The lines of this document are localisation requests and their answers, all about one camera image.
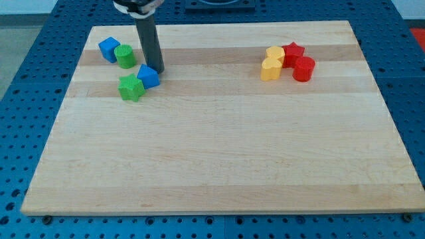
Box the green cylinder block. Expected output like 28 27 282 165
114 44 137 69

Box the yellow hexagon block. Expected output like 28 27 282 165
266 46 285 64

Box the light wooden board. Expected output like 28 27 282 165
21 21 424 216

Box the blue cube block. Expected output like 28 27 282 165
98 37 121 63

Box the red star block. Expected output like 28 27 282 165
282 42 305 68

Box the yellow heart block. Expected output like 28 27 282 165
260 58 282 81

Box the green star block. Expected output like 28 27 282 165
118 74 145 102

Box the red cylinder block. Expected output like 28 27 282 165
292 56 315 82

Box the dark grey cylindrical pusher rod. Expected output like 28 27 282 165
135 15 165 74

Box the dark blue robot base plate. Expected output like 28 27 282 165
185 0 256 13

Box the blue triangle block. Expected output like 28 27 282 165
137 64 160 89

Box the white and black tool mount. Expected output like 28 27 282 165
113 0 164 19

